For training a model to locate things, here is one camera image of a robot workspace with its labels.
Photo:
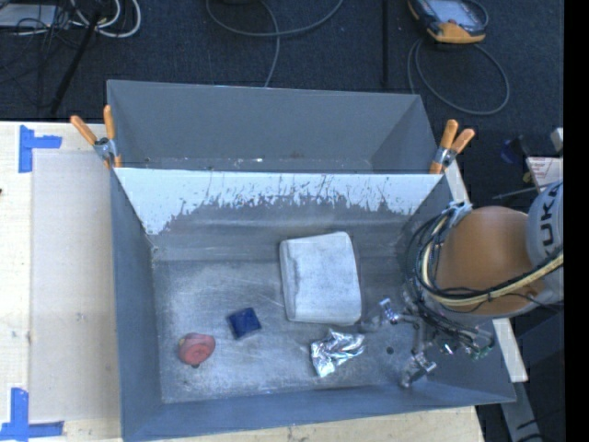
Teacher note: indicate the blue square block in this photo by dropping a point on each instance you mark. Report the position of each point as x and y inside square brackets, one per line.
[244, 322]

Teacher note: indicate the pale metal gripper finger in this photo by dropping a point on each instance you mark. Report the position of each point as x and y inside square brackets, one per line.
[387, 312]
[423, 364]

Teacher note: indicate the crumpled silver foil packet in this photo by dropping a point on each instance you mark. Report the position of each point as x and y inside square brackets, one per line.
[333, 352]

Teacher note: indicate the white foam block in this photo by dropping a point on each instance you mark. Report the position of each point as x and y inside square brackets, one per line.
[322, 279]

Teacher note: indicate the pink-red toy fruit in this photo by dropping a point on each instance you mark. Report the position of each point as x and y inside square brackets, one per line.
[197, 349]

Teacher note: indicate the grey metal bin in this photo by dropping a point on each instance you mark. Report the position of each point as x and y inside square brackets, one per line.
[257, 375]

